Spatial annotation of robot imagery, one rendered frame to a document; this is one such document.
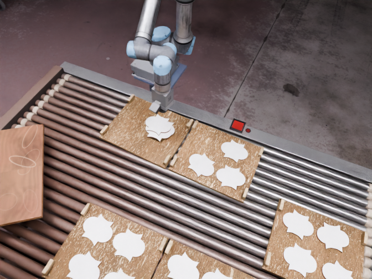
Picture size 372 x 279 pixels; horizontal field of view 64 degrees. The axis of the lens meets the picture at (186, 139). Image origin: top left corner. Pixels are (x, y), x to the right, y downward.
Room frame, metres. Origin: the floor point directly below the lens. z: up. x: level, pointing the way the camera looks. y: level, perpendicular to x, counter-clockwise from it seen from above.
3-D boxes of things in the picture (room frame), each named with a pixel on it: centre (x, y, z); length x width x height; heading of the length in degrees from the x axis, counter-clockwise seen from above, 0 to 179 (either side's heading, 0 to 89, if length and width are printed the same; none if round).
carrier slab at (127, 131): (0.98, 0.22, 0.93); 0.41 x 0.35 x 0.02; 68
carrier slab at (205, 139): (0.82, -0.18, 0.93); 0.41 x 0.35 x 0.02; 69
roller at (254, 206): (0.71, 0.01, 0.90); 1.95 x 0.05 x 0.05; 72
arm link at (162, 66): (0.97, 0.13, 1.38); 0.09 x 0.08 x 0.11; 174
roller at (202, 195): (0.67, 0.03, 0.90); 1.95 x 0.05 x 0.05; 72
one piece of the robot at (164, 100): (0.95, 0.14, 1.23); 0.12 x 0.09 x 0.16; 149
